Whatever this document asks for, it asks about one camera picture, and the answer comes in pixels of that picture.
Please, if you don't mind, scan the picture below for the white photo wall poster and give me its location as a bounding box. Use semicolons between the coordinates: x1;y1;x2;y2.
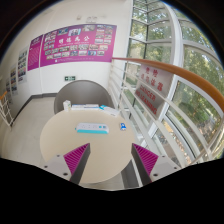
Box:
17;48;28;84
9;66;18;96

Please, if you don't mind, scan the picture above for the long white and teal box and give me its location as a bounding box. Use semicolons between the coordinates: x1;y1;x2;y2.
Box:
99;104;121;118

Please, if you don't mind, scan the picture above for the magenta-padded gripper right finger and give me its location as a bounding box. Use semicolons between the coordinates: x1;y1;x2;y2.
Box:
131;142;181;186

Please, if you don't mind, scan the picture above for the narrow magenta poster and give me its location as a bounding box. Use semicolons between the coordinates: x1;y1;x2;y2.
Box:
27;34;44;72

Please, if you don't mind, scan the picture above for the white railing with wooden handrail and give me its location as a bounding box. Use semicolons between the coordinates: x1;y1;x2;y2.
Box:
108;57;224;168

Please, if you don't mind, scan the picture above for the large magenta photo poster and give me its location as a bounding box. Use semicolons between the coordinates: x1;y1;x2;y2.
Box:
39;23;118;68

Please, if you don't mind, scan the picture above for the grey curved chair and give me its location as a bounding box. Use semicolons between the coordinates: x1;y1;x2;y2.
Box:
53;79;116;115

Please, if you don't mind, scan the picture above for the small upright white box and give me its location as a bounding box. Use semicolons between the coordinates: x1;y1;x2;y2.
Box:
62;99;72;112

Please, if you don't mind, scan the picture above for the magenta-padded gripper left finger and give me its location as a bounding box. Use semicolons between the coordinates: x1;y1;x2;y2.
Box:
42;142;92;186

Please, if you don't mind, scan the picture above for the white and teal power strip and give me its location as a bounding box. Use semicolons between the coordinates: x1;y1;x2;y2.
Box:
75;122;110;135

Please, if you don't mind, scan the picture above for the white window frame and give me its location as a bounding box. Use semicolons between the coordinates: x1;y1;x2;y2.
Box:
128;0;224;161

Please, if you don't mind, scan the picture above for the clear warning sign red lettering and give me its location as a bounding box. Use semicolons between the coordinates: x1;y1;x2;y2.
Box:
134;64;174;118

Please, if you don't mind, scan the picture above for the flat white box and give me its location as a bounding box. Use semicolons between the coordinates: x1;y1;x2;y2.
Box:
70;104;87;111
84;103;101;111

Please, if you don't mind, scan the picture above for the short white railing orange handrail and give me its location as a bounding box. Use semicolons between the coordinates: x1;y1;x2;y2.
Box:
0;90;16;128

